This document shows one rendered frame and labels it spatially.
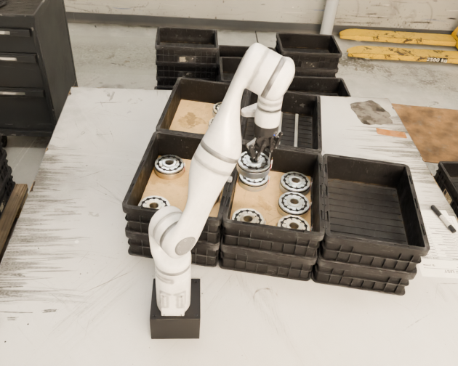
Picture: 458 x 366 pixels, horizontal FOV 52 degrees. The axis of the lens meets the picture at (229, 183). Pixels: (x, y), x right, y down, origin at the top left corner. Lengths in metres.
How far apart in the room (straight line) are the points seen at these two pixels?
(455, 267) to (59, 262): 1.31
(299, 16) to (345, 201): 3.42
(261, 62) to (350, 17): 4.09
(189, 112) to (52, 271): 0.84
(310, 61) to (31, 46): 1.68
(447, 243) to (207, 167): 1.09
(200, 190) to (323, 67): 2.31
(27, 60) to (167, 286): 1.92
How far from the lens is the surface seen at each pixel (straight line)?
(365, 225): 1.59
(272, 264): 1.48
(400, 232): 1.61
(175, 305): 1.27
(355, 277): 1.52
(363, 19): 5.06
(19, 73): 2.94
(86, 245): 1.62
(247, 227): 1.35
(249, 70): 0.94
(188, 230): 1.05
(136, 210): 1.39
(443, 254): 1.80
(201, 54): 3.08
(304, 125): 1.97
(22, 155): 3.22
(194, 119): 1.93
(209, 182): 1.00
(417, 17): 5.25
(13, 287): 1.57
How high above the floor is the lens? 1.90
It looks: 41 degrees down
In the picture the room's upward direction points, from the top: 5 degrees clockwise
